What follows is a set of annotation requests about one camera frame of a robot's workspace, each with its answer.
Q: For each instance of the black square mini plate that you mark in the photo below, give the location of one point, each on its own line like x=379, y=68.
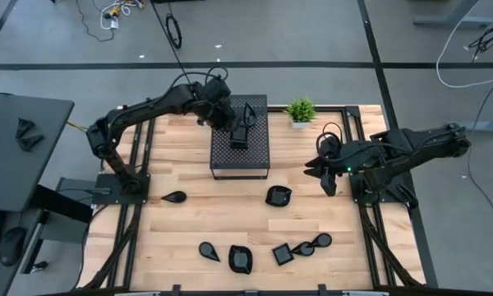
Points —
x=239, y=144
x=283, y=254

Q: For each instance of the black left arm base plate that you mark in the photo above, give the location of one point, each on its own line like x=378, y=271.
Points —
x=104, y=197

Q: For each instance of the green plant in white pot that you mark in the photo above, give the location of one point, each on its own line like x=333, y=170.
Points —
x=300, y=110

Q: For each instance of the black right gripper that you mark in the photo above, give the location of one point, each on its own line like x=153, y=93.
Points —
x=353, y=158

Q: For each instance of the black angular plastic part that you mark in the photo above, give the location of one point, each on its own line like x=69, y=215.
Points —
x=29, y=142
x=24, y=126

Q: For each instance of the black desk leg base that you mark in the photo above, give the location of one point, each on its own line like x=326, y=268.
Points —
x=65, y=214

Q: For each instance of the black perforated metal shelf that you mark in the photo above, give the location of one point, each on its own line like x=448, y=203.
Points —
x=250, y=160

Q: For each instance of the grey desk foot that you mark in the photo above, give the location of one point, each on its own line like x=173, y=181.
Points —
x=452, y=19
x=476, y=126

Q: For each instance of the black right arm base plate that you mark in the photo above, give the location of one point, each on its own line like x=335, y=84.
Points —
x=356, y=198

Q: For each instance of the black computer mouse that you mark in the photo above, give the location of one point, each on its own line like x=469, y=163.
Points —
x=11, y=244

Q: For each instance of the dark grey desk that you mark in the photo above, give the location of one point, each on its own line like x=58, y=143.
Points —
x=8, y=172

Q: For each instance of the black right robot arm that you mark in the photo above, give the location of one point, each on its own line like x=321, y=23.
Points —
x=415, y=144

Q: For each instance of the black leaf-shaped mini plate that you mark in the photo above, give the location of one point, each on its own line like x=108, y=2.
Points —
x=240, y=260
x=278, y=196

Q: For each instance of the black teardrop mini plate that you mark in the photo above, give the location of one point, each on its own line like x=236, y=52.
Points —
x=323, y=239
x=177, y=197
x=207, y=249
x=306, y=249
x=250, y=120

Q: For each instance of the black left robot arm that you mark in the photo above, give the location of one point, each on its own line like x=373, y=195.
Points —
x=148, y=107

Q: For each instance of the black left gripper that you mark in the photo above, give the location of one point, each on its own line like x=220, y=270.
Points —
x=222, y=115

